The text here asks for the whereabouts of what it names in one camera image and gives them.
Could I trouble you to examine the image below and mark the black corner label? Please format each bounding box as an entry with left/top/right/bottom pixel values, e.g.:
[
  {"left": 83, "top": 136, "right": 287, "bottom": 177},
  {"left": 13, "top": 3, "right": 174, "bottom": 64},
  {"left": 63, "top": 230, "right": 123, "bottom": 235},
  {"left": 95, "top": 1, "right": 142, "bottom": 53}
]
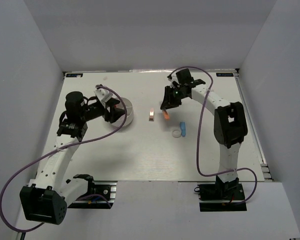
[
  {"left": 216, "top": 72, "right": 234, "bottom": 77},
  {"left": 65, "top": 73, "right": 83, "bottom": 78}
]

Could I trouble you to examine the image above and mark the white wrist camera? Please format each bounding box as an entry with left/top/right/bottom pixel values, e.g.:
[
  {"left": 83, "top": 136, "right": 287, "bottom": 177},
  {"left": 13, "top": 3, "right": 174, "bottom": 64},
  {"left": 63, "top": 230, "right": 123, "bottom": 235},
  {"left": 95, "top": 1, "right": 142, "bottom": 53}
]
[
  {"left": 94, "top": 85, "right": 113, "bottom": 104},
  {"left": 167, "top": 74, "right": 180, "bottom": 89}
]

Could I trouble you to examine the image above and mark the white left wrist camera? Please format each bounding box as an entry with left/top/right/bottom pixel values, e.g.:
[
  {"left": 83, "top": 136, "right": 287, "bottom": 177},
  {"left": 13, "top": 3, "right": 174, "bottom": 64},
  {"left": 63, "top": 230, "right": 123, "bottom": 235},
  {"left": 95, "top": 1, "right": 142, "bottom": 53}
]
[{"left": 94, "top": 85, "right": 113, "bottom": 104}]

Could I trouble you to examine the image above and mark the white round divided container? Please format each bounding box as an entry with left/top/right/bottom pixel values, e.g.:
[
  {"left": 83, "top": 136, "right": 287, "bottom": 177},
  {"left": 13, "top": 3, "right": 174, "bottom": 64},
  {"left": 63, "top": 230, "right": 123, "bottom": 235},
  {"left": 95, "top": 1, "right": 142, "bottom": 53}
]
[{"left": 112, "top": 97, "right": 134, "bottom": 127}]

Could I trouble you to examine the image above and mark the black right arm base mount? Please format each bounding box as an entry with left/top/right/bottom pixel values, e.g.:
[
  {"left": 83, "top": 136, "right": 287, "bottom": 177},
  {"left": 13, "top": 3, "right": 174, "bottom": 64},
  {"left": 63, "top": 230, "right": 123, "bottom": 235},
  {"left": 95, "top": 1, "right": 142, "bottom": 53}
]
[{"left": 194, "top": 183, "right": 247, "bottom": 212}]

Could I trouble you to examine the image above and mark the left black corner label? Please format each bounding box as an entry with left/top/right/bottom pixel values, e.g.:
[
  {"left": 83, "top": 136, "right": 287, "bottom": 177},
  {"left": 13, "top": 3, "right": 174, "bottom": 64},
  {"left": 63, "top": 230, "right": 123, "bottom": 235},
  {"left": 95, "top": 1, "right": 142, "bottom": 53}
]
[{"left": 65, "top": 73, "right": 83, "bottom": 78}]

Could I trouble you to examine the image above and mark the light blue marker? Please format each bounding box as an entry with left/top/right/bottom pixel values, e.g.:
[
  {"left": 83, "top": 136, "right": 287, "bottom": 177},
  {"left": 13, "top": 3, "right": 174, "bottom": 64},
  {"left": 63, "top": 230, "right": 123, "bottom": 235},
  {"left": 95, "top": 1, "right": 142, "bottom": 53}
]
[{"left": 179, "top": 121, "right": 186, "bottom": 137}]

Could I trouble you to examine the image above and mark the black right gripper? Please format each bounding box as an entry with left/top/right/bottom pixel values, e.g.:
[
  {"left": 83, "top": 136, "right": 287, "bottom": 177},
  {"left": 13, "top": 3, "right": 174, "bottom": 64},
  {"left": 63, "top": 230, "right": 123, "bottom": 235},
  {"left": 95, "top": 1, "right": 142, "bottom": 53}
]
[{"left": 160, "top": 85, "right": 188, "bottom": 110}]

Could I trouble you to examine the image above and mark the right black corner label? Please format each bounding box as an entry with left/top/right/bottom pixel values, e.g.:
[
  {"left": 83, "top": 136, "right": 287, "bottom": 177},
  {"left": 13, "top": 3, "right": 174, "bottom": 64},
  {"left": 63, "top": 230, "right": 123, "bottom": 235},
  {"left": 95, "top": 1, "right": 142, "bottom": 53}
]
[{"left": 216, "top": 72, "right": 234, "bottom": 77}]

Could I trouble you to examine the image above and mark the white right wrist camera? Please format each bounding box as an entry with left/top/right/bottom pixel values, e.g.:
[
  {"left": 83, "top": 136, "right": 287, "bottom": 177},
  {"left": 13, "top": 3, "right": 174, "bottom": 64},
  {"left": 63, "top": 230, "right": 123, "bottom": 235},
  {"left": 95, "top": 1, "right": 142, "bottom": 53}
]
[{"left": 167, "top": 74, "right": 180, "bottom": 89}]

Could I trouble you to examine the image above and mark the white tape roll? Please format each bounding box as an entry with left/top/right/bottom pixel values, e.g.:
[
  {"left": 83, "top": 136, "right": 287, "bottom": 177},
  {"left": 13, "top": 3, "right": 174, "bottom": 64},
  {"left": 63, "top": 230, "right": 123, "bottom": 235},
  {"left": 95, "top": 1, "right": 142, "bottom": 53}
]
[{"left": 171, "top": 127, "right": 182, "bottom": 138}]

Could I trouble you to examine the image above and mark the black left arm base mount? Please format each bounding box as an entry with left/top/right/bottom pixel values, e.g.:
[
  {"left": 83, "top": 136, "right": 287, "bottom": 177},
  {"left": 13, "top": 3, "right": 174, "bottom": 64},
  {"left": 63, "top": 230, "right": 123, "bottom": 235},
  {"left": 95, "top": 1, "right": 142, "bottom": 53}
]
[{"left": 66, "top": 174, "right": 118, "bottom": 210}]

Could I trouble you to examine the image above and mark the orange grey marker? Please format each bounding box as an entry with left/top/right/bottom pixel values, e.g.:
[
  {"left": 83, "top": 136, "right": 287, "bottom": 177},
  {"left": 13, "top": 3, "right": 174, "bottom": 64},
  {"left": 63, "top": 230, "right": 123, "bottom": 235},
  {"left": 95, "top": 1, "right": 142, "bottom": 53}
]
[{"left": 162, "top": 110, "right": 170, "bottom": 120}]

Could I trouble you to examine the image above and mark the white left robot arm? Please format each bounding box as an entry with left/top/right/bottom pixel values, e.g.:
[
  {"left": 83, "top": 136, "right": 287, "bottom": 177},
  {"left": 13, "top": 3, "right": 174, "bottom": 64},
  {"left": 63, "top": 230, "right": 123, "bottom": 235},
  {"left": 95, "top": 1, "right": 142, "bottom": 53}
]
[{"left": 19, "top": 86, "right": 127, "bottom": 225}]

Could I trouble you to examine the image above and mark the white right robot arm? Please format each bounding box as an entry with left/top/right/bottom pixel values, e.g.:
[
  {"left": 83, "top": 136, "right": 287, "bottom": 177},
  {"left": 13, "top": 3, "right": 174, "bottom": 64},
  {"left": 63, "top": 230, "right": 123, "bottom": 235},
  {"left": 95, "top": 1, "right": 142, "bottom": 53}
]
[{"left": 160, "top": 67, "right": 248, "bottom": 200}]

